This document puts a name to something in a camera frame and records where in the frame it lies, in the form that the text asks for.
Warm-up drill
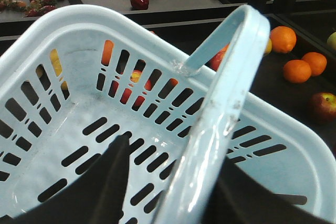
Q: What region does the yellow orange fruit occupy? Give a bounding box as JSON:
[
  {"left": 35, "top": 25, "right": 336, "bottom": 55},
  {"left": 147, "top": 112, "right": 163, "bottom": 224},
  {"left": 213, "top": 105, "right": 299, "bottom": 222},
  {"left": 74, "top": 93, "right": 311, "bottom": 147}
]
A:
[{"left": 264, "top": 38, "right": 272, "bottom": 56}]

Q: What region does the small orange pair left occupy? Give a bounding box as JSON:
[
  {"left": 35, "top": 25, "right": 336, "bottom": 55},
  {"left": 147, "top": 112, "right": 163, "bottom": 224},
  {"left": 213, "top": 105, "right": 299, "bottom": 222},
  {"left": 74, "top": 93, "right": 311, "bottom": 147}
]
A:
[{"left": 282, "top": 60, "right": 312, "bottom": 83}]

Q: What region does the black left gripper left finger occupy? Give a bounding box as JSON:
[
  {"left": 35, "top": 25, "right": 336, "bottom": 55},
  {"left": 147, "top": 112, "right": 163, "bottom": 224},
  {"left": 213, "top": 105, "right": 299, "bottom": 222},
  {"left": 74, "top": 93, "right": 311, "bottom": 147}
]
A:
[{"left": 1, "top": 135, "right": 130, "bottom": 223}]

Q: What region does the red bell pepper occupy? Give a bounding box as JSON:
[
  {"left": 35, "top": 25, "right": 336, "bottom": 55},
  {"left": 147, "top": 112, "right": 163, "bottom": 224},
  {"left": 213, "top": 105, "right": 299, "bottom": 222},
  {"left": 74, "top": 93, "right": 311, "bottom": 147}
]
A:
[{"left": 130, "top": 0, "right": 149, "bottom": 10}]

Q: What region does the small orange pair right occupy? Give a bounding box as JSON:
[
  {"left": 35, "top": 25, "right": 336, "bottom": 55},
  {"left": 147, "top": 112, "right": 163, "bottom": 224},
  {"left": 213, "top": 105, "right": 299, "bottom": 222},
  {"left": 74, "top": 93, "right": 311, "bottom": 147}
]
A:
[{"left": 301, "top": 52, "right": 327, "bottom": 77}]

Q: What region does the black wood produce display table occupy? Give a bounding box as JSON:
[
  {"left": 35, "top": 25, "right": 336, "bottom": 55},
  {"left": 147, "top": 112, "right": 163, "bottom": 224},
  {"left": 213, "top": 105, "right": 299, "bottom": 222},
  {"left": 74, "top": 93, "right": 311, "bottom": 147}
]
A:
[{"left": 0, "top": 0, "right": 336, "bottom": 156}]

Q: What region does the red apple middle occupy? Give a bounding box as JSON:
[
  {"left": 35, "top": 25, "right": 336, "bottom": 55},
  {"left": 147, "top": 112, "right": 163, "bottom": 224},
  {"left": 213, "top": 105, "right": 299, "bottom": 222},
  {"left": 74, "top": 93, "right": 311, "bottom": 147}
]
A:
[{"left": 209, "top": 50, "right": 226, "bottom": 71}]

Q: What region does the small orange pair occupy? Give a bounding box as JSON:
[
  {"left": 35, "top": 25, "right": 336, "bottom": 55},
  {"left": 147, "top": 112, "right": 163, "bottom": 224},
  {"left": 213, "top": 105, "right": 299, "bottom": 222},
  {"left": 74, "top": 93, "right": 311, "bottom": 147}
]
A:
[
  {"left": 301, "top": 52, "right": 327, "bottom": 77},
  {"left": 282, "top": 60, "right": 312, "bottom": 83}
]

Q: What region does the large navel orange right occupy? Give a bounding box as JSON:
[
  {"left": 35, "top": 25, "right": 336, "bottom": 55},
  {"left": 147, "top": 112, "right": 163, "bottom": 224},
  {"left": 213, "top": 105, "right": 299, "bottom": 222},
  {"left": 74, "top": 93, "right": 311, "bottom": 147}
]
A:
[{"left": 270, "top": 26, "right": 297, "bottom": 54}]

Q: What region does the red apple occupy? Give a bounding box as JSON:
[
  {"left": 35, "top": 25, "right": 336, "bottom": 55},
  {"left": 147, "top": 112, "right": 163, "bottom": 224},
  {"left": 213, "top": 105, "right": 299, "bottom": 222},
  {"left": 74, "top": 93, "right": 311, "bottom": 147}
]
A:
[
  {"left": 308, "top": 92, "right": 335, "bottom": 124},
  {"left": 209, "top": 50, "right": 226, "bottom": 71}
]

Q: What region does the red apple right upper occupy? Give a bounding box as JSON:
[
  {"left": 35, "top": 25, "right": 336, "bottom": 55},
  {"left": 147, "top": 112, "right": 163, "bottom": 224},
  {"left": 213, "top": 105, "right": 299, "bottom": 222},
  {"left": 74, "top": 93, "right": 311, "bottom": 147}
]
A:
[{"left": 308, "top": 92, "right": 335, "bottom": 124}]

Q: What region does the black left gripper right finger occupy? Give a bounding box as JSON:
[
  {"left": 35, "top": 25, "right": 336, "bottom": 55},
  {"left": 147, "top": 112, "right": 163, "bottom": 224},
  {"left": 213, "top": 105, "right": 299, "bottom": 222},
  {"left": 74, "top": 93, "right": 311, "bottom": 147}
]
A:
[{"left": 202, "top": 158, "right": 328, "bottom": 223}]

